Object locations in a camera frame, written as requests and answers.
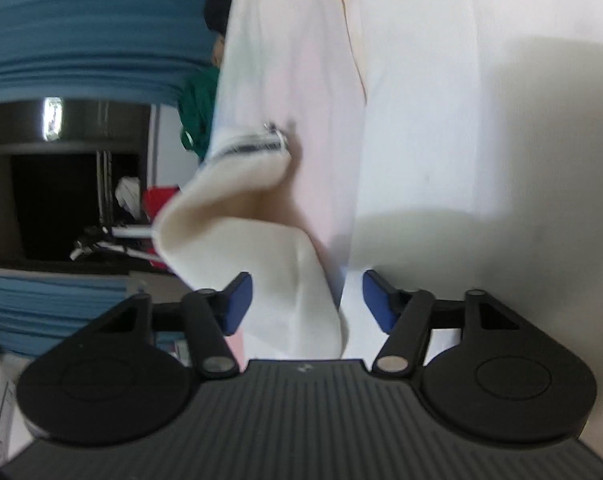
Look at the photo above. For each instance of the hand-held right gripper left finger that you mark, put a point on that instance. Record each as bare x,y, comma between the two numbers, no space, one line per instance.
241,300

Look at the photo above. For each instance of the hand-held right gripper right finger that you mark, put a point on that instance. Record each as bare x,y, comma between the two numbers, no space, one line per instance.
376,302

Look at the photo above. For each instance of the white zip-up jacket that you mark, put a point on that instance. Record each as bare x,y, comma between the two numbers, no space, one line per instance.
286,110

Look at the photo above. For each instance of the red cloth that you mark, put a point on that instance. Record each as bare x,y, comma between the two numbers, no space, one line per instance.
157,202

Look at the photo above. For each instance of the white cloth in cabinet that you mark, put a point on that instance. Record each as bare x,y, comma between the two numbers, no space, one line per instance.
129,195

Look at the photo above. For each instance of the green garment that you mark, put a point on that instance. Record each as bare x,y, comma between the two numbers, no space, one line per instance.
199,110

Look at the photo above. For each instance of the dark open cabinet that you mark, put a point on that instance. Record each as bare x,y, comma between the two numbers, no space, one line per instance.
56,200

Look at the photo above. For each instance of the blue pleated curtain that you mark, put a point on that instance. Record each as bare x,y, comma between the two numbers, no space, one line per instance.
81,20

